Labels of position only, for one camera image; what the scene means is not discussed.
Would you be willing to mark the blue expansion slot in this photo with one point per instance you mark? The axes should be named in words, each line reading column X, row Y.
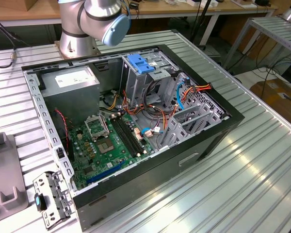
column 104, row 173

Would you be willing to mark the green motherboard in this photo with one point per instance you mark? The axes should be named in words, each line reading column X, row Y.
column 104, row 162

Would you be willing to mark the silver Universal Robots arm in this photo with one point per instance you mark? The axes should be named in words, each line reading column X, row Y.
column 87, row 14

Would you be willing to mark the blue-tipped black latch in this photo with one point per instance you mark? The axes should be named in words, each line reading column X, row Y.
column 40, row 202

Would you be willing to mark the metal slot bracket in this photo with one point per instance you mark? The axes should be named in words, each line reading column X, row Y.
column 60, row 194

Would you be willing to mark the metal disk bay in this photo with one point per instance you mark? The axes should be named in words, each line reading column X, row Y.
column 174, row 126

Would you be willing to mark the grey power supply unit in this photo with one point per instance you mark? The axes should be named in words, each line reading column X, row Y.
column 70, row 97

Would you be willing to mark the blue drive cage latch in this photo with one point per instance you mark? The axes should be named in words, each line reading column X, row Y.
column 140, row 65

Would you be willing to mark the CPU socket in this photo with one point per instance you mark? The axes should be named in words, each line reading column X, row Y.
column 106, row 146

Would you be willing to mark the grey parts rack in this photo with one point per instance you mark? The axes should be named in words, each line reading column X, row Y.
column 4, row 170

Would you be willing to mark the black case fan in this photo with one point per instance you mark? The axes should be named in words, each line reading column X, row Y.
column 63, row 126

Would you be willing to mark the brown square base plate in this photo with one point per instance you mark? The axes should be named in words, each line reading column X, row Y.
column 57, row 49

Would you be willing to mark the black RAM slot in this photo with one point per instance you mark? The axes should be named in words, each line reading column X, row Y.
column 130, row 135
column 126, row 136
column 123, row 138
column 133, row 134

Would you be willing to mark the wooden desk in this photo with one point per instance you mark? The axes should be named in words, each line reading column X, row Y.
column 160, row 8

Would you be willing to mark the black open PC case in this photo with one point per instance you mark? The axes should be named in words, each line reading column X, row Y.
column 140, row 179

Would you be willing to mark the metal slat side table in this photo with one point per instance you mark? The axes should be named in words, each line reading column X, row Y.
column 271, row 26

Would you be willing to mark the metal optical drive cage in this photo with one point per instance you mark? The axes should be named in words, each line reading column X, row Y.
column 133, row 82

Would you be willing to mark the large brown cardboard box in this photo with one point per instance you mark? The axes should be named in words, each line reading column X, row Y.
column 276, row 94

